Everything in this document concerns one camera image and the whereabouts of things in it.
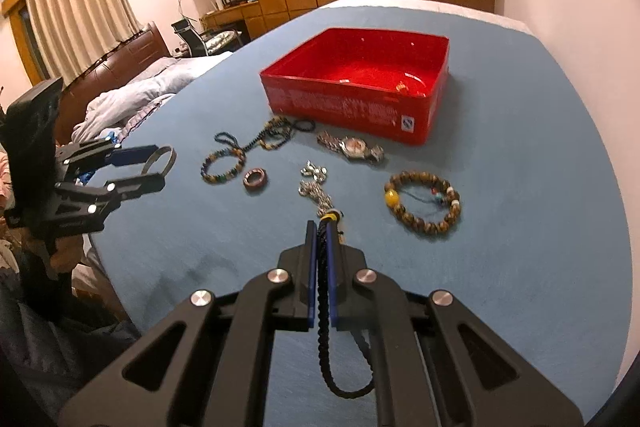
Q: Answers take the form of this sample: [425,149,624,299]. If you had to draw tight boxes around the black office chair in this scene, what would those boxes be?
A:
[171,19,212,58]

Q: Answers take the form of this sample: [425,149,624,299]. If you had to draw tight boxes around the person's left hand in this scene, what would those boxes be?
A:
[50,234,90,279]

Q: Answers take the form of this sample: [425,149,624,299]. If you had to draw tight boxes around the dark blue cloth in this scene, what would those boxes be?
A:
[0,282,143,423]

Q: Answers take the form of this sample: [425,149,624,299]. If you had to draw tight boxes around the yellow and black bead bracelet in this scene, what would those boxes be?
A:
[383,171,462,237]

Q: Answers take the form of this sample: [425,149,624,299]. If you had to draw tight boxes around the brown wooden headboard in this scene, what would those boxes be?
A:
[52,21,174,144]

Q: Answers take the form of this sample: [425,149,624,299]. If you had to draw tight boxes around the red rectangular box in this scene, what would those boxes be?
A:
[259,27,450,147]

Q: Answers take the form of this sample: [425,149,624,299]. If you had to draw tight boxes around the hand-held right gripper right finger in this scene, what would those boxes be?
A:
[328,227,586,427]

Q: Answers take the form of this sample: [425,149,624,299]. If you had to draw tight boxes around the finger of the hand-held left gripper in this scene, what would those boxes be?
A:
[56,139,162,170]
[54,174,167,239]

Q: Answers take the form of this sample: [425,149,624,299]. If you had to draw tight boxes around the dark bead necklace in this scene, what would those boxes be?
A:
[244,116,297,153]

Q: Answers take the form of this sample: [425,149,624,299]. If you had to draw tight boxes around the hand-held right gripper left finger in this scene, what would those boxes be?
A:
[59,221,321,427]

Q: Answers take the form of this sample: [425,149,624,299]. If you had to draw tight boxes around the blue table cloth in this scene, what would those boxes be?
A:
[87,4,632,427]

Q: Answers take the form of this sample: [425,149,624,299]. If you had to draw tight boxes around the black thin ring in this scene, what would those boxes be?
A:
[316,211,376,399]

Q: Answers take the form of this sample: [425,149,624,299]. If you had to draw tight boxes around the silver chain necklace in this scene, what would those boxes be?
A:
[298,160,336,215]

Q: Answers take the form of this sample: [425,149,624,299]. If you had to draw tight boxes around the dark green bead bracelet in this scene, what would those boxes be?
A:
[200,132,249,186]

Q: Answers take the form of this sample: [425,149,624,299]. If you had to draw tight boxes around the grey bed quilt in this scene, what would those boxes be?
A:
[71,52,234,144]

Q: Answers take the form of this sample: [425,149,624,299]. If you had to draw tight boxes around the wooden desk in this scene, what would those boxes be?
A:
[199,1,264,42]

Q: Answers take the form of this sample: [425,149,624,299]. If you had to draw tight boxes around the dark bead and chain bracelets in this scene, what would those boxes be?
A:
[141,145,178,178]

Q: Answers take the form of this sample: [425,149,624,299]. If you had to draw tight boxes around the beige curtains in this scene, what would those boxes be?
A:
[24,0,144,84]

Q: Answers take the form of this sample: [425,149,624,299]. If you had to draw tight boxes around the silver wristwatch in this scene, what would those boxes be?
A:
[317,131,386,166]

